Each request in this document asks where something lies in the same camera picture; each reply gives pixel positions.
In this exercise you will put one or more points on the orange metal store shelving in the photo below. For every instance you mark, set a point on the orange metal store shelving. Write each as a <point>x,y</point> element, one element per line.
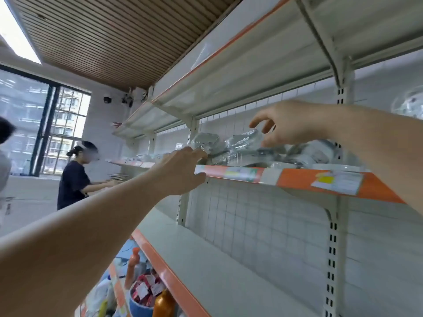
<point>291,178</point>

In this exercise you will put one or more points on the person's right forearm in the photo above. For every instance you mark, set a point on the person's right forearm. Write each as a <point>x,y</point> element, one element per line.
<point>383,145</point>

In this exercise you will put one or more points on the white ceiling mounted device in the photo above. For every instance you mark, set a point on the white ceiling mounted device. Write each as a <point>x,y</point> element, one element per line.
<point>135,97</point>

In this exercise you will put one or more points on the person's left forearm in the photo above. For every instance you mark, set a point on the person's left forearm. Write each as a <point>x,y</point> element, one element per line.
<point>66,254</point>

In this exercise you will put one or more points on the small black wall camera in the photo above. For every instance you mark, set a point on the small black wall camera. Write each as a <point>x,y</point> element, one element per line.
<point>107,99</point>

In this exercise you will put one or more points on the long bright ceiling light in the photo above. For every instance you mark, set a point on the long bright ceiling light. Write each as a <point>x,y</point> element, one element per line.
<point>16,29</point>

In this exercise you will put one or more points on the large black framed window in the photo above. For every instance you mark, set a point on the large black framed window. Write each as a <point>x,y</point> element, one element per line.
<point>26,122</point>

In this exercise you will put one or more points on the person's left hand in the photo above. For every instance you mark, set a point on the person's left hand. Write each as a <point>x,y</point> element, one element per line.
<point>184,173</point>

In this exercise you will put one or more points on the person's right hand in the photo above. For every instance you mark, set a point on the person's right hand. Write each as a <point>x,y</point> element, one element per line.
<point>297,122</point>

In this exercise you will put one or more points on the blue tub of red packets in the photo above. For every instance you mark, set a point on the blue tub of red packets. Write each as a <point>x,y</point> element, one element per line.
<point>142,299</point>

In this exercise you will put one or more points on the soap dishes shelf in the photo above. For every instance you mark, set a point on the soap dishes shelf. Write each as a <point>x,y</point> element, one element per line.
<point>304,153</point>

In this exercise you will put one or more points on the white label green arrow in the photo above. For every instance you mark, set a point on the white label green arrow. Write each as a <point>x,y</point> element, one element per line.
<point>337,183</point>

